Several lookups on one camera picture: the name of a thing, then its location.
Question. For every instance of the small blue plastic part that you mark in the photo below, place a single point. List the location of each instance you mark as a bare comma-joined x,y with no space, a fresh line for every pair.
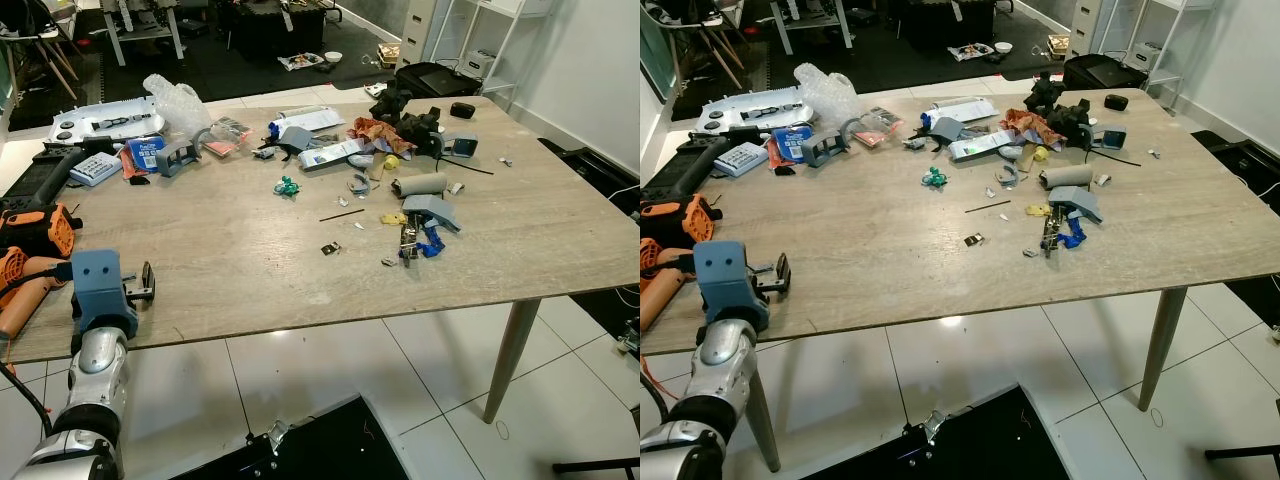
431,245
1075,235

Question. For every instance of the blue printed package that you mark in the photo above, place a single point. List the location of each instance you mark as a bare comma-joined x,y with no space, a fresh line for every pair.
795,145
145,155

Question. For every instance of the black robot parts pile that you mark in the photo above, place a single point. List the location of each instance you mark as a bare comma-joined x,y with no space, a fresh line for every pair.
412,122
1065,113

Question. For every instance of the crumpled clear plastic bag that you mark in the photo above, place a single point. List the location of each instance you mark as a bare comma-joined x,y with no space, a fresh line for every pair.
175,100
825,92

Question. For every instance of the orange black power tool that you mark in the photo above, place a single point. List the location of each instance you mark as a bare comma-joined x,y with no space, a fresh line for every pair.
668,217
40,228

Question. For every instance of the flat yellow scrap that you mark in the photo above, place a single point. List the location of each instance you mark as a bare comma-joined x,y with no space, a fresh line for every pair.
393,217
1039,210

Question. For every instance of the thin black stick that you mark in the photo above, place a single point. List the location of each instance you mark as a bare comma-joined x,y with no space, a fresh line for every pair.
987,206
342,214

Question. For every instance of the black tool case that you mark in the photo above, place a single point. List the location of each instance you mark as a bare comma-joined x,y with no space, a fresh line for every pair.
45,170
685,162

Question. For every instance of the black low furniture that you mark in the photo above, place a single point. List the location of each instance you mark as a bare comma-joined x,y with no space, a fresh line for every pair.
595,170
1245,160

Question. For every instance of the grey device with screen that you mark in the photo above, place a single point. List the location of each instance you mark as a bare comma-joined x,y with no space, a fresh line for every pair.
463,147
1112,137

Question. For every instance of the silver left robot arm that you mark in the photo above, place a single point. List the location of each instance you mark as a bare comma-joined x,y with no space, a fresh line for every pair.
95,385
722,370

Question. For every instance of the orange brown crumpled wrapper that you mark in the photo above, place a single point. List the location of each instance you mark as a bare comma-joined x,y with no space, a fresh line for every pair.
1030,125
378,133

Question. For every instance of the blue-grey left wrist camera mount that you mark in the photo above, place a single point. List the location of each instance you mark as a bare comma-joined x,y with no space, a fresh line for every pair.
725,278
98,285

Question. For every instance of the white drawer cabinet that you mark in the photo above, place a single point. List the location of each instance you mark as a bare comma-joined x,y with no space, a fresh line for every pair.
1086,22
416,30

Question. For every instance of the grey cardboard tube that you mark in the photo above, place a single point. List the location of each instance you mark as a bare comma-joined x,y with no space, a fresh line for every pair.
420,185
1068,177

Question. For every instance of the white long printed box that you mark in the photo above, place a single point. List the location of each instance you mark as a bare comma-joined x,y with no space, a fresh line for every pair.
982,146
332,154

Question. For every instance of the grey printed bracket part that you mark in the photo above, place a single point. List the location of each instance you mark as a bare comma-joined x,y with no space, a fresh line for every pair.
825,147
178,155

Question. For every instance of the colourful printed bag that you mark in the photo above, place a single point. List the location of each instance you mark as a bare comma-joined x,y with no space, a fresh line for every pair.
970,52
300,61

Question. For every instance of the grey wooden table leg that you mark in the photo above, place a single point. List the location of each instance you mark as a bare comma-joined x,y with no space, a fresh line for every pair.
763,425
510,360
1162,345

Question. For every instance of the grey curved plastic piece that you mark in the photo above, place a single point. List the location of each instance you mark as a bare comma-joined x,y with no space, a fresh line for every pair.
1007,175
360,184

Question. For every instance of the white flat plastic panel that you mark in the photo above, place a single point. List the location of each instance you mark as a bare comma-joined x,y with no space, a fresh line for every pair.
745,110
100,118

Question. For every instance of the black flat bar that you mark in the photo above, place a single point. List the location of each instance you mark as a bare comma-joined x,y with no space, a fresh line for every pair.
600,466
1245,452

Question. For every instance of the black desk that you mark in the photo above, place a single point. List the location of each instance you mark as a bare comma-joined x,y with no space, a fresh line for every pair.
275,25
950,18

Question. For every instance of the small green plastic piece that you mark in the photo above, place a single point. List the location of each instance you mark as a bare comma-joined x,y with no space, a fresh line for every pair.
287,186
935,178

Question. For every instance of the white metal shelf rack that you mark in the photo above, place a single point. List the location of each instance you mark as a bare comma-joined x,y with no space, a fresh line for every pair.
510,40
1190,35

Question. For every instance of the chair with wooden legs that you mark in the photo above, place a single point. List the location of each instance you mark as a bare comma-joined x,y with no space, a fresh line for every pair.
700,30
45,40

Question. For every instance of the white desk frame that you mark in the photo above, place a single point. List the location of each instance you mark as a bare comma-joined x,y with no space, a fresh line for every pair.
810,18
140,25

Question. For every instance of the black glossy panel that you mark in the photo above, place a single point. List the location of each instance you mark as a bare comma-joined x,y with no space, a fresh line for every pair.
960,440
320,445

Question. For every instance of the grey blue printed housing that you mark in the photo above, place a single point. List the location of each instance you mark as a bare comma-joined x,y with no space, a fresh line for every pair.
943,131
294,138

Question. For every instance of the small yellow lump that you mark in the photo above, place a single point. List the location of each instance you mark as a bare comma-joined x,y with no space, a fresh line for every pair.
391,162
1041,154

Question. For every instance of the gold coloured packet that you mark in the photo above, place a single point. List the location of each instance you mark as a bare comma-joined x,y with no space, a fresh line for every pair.
387,55
1058,45

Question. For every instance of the red clear packet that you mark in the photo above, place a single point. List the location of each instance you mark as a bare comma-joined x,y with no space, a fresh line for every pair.
228,137
878,126

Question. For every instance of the small black rounded box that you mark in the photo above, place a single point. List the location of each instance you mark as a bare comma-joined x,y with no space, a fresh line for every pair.
463,110
1117,102

